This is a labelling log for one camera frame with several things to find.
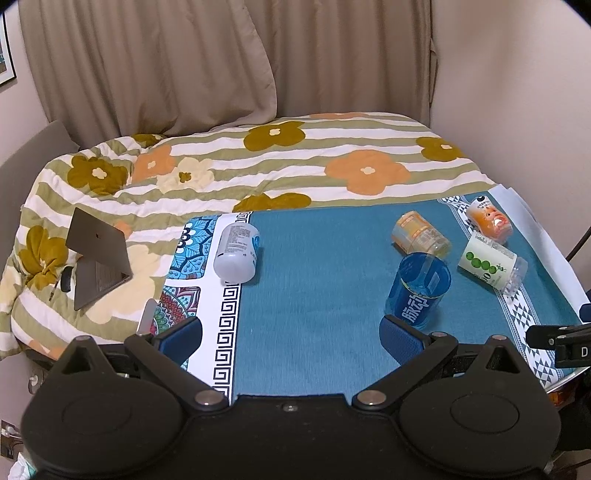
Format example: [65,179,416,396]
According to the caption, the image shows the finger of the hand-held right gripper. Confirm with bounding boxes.
[527,324,591,350]

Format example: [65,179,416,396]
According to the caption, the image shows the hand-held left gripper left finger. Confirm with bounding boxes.
[59,317,232,409]

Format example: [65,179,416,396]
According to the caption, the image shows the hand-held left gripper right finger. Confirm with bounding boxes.
[352,314,524,409]

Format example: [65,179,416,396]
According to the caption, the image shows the blue drink bottle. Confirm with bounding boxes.
[385,252,452,330]

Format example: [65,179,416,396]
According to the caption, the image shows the green dotted white bottle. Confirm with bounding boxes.
[457,230,528,297]

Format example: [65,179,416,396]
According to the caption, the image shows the teal patterned tablecloth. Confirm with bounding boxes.
[154,193,583,401]

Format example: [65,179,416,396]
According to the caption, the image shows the white plastic bottle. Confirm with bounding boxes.
[213,222,262,284]

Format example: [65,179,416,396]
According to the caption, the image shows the orange clear bottle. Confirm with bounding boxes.
[392,211,452,257]

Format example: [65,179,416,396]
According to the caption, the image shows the white sheet under tablecloth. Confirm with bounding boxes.
[495,185,583,309]

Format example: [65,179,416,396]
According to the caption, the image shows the grey laptop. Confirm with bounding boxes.
[65,207,134,311]

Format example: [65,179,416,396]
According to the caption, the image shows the floral striped blanket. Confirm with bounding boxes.
[0,111,497,361]

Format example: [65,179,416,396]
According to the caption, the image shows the grey headboard panel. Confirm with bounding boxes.
[0,120,80,186]

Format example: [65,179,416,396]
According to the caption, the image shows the beige curtain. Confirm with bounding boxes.
[17,0,437,149]

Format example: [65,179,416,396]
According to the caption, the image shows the black cable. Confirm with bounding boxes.
[566,227,591,261]

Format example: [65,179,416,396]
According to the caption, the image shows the framed wall picture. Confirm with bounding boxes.
[0,11,18,86]

